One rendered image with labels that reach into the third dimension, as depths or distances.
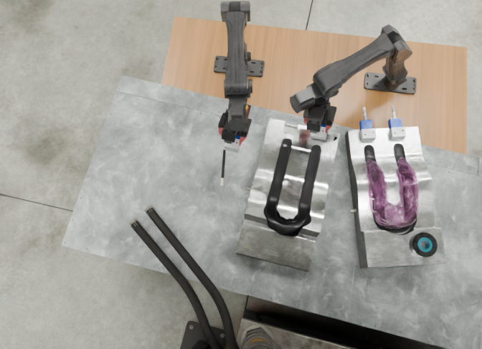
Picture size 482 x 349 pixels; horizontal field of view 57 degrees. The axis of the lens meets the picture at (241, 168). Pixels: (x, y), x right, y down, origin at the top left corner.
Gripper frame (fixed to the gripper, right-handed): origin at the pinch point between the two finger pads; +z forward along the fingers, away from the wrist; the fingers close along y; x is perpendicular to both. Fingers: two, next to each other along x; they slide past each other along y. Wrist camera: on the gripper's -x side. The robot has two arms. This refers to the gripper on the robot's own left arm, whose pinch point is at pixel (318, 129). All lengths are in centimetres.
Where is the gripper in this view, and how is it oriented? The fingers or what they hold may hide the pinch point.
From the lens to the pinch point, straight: 159.4
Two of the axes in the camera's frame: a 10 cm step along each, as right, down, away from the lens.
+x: 3.1, -7.8, 5.4
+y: 9.4, 1.9, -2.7
